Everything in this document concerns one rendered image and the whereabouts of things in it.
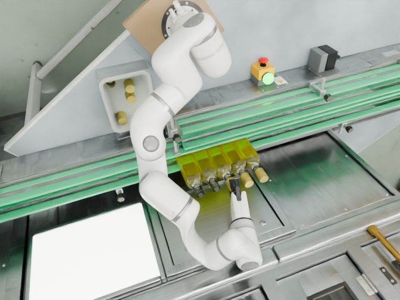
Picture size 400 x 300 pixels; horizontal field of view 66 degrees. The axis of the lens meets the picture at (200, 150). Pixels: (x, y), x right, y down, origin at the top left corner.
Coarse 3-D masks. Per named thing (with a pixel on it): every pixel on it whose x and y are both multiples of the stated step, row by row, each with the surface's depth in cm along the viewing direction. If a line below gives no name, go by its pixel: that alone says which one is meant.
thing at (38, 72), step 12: (120, 0) 146; (108, 12) 148; (96, 24) 149; (84, 36) 151; (72, 48) 152; (60, 60) 154; (36, 72) 159; (48, 72) 156; (36, 84) 150; (36, 96) 143; (36, 108) 136
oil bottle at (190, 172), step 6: (180, 156) 117; (186, 156) 117; (180, 162) 114; (186, 162) 114; (192, 162) 114; (180, 168) 116; (186, 168) 112; (192, 168) 112; (186, 174) 110; (192, 174) 109; (198, 174) 109; (186, 180) 110; (192, 180) 108; (198, 180) 109
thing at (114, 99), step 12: (144, 72) 103; (120, 84) 111; (144, 84) 114; (108, 96) 112; (120, 96) 114; (144, 96) 117; (108, 108) 108; (120, 108) 117; (132, 108) 119; (120, 132) 115
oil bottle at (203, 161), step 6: (204, 150) 118; (192, 156) 118; (198, 156) 116; (204, 156) 115; (198, 162) 113; (204, 162) 113; (210, 162) 113; (198, 168) 113; (204, 168) 111; (210, 168) 110; (204, 174) 109; (210, 174) 109; (216, 174) 110; (204, 180) 111
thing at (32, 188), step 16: (384, 96) 135; (320, 112) 129; (272, 128) 123; (208, 144) 118; (112, 160) 115; (128, 160) 115; (48, 176) 111; (64, 176) 111; (80, 176) 110; (96, 176) 109; (0, 192) 107; (16, 192) 107; (32, 192) 106; (48, 192) 106
